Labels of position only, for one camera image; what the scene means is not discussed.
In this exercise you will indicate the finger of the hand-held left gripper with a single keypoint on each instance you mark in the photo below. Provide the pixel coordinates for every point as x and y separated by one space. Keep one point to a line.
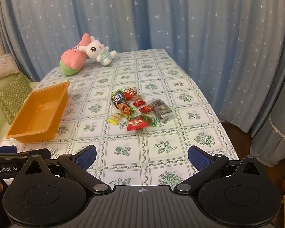
19 156
3 149

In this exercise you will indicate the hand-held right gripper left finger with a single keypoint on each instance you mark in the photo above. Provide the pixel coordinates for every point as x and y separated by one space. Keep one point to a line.
86 156

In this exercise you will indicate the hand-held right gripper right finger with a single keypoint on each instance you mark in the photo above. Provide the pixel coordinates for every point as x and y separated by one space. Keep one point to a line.
198 158

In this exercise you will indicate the orange plastic tray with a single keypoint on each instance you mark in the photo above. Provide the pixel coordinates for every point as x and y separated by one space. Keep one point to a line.
38 114

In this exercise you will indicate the small yellow candy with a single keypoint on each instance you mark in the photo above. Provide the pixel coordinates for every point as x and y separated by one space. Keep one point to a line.
115 119

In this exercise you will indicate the clear grey snack packet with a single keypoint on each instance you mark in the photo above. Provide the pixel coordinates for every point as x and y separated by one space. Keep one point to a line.
158 103
165 113

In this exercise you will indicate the green candy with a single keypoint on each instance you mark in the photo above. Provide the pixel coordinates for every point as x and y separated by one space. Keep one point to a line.
153 121

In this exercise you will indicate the red packet with beige label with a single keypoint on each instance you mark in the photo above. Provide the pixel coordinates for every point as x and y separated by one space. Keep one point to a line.
135 123

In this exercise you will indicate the dark snack packet green ends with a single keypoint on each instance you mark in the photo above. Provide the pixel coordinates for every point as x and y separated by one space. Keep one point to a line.
120 101

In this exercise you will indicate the red gold-print candy packet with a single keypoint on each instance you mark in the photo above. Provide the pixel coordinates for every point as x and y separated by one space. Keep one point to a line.
146 109
138 103

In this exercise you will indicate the red white twisted candy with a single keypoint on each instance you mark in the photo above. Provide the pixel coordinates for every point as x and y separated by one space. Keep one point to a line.
130 93

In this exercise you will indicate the small brown candy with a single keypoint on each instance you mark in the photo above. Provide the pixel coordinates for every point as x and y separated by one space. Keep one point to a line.
139 97

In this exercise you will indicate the green zigzag cushion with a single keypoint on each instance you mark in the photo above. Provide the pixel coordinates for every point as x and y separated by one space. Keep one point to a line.
10 116
13 90

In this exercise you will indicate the blue lace-trimmed curtain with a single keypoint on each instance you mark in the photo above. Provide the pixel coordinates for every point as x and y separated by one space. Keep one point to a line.
270 142

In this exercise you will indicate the beige quilted pillow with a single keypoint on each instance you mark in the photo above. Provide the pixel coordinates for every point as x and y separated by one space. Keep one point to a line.
1 66

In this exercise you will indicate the green floral checked tablecloth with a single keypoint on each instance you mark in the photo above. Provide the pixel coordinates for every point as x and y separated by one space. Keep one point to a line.
161 80

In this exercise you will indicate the pink star plush toy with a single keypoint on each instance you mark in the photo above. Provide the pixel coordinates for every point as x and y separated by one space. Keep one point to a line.
72 59

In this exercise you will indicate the white rabbit plush toy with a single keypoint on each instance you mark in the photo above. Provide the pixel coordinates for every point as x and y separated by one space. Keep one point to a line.
95 48

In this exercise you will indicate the blue star-print curtain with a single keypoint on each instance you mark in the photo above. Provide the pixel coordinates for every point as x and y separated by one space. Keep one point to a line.
180 16

